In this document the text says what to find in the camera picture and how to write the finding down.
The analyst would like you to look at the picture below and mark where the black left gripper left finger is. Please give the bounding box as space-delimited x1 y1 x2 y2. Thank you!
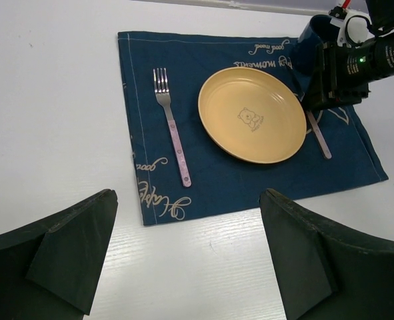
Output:
0 189 118 319

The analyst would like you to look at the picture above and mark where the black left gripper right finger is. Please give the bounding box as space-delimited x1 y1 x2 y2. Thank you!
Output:
259 189 394 319

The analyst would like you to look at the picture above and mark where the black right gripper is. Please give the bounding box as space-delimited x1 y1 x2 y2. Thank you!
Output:
301 1 394 111

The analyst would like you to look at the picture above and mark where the knife with pink handle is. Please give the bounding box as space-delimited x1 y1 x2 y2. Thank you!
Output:
306 111 332 159

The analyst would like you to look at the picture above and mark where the dark blue cup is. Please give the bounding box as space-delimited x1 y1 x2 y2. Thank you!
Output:
290 15 342 93

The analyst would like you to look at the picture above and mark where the tan round plate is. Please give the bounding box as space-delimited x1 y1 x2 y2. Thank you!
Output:
198 67 307 164

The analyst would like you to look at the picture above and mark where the dark blue patterned cloth napkin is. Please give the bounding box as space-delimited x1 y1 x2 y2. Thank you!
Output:
118 31 388 225

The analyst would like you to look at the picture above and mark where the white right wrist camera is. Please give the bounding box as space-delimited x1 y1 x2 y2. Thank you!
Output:
329 1 371 48

